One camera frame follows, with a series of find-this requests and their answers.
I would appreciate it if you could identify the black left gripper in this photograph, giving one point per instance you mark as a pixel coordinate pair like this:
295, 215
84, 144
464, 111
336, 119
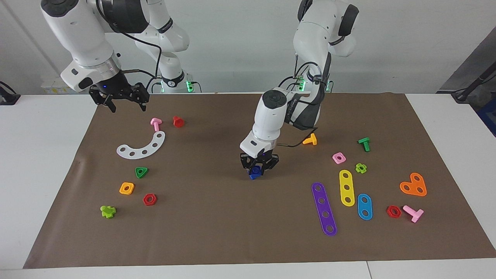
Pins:
261, 159

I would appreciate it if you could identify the green triangular nut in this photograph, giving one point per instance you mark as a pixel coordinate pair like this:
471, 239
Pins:
139, 175

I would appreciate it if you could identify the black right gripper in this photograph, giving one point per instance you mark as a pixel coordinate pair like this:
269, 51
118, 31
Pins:
114, 88

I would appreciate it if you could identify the orange square nut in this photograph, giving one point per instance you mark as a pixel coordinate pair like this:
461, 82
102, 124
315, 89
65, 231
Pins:
122, 190

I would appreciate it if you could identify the black clamp base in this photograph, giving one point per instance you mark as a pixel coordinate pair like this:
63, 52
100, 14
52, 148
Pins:
7, 97

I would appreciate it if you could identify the blue triangle-head screw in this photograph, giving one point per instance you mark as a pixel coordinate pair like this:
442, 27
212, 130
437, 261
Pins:
254, 176

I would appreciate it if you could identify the yellow three-hole strip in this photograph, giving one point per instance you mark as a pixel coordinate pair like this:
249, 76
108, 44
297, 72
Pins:
347, 181

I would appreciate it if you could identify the green plastic screw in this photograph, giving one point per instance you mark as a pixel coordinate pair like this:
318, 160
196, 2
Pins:
365, 143

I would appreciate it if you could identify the lime green cross nut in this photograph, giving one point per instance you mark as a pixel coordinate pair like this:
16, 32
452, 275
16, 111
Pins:
364, 169

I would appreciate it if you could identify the light blue two-hole strip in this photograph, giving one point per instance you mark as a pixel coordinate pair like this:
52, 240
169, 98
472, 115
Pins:
364, 206

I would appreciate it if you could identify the purple four-hole strip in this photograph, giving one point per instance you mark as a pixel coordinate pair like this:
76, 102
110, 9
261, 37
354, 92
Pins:
324, 207

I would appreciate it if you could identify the brown table mat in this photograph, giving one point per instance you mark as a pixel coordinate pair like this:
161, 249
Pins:
248, 224

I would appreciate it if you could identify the white curved five-hole strip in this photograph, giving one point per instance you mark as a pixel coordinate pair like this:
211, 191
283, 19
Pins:
150, 149

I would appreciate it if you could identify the lime green cross-head screw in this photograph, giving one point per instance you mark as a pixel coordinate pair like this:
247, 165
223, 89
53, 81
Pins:
106, 212

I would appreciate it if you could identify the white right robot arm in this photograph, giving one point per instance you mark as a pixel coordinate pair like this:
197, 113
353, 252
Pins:
77, 31

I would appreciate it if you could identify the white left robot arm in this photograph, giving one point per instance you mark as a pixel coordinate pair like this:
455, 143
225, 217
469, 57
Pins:
271, 120

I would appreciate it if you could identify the red hexagonal nut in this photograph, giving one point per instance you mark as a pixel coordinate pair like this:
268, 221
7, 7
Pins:
389, 212
145, 200

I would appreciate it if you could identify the pink plastic screw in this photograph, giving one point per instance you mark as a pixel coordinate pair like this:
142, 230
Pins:
414, 214
156, 124

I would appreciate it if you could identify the blue frame part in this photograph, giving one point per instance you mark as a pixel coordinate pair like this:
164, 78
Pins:
489, 116

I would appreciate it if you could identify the white power strip box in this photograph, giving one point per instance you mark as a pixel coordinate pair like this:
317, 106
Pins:
54, 87

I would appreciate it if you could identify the black stand pole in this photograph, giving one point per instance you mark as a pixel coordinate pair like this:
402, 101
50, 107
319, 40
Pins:
474, 83

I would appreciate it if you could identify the pink square nut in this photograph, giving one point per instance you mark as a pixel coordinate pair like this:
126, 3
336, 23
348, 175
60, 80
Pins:
343, 160

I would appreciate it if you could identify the red plastic screw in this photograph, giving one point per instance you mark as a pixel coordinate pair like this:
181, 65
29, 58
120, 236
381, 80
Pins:
178, 122

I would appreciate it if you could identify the orange three-hole corner plate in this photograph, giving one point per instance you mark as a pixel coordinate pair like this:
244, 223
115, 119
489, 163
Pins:
414, 185

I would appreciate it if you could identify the orange plastic screw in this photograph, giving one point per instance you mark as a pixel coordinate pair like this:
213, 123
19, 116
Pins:
311, 141

